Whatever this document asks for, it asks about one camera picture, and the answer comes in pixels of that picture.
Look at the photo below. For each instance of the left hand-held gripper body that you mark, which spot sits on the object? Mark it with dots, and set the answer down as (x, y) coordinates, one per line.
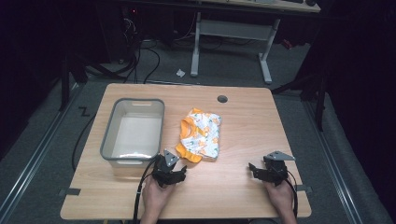
(165, 172)

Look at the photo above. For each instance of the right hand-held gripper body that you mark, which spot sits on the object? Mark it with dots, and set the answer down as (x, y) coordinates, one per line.
(275, 169)

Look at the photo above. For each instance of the person's left hand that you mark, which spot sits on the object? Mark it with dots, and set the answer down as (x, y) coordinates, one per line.
(155, 194)

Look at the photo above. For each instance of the person's right hand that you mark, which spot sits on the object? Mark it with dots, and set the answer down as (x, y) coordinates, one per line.
(280, 196)

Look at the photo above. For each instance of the orange and white printed garment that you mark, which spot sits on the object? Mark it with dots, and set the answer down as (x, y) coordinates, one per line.
(200, 133)

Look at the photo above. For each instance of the white bin with grey rim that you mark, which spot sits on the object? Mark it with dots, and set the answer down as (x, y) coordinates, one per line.
(134, 137)

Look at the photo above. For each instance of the black metal stand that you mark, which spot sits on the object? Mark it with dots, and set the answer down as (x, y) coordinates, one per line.
(65, 84)
(319, 102)

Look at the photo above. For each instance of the crumpled white paper scrap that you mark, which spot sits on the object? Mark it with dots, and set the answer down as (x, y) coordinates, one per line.
(180, 73)

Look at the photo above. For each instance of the white-framed desk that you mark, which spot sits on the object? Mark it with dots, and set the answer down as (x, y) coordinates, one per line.
(233, 29)

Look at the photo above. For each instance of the dark computer tower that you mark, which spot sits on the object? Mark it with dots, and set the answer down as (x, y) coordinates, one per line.
(118, 31)

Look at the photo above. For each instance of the metal floor rail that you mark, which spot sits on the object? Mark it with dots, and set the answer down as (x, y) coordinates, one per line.
(334, 161)
(34, 158)

